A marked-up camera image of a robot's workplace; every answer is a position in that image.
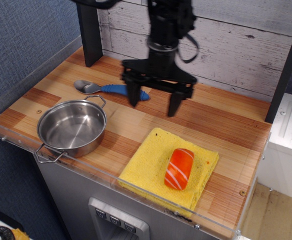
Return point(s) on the black frame post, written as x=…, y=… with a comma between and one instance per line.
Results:
x=90, y=33
x=280, y=89

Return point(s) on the clear acrylic table guard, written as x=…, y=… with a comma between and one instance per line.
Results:
x=37, y=72

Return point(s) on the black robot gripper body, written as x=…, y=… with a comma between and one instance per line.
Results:
x=159, y=71

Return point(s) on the grey cabinet button panel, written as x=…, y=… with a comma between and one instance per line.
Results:
x=111, y=223

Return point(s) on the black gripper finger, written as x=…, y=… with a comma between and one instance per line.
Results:
x=175, y=100
x=133, y=91

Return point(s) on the yellow cloth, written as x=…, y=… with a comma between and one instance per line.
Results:
x=146, y=173

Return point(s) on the white ribbed side unit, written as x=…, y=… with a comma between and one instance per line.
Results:
x=275, y=168

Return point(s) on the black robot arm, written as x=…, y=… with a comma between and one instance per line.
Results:
x=171, y=21

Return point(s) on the black left frame post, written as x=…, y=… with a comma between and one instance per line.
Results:
x=90, y=33

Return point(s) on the orange salmon sushi toy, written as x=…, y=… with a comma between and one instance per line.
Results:
x=179, y=168

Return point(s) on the black right frame post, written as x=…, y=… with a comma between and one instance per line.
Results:
x=280, y=89

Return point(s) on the blue handled metal spoon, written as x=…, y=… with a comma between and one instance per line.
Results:
x=89, y=88

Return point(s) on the stainless steel pot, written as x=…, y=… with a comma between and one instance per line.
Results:
x=73, y=128

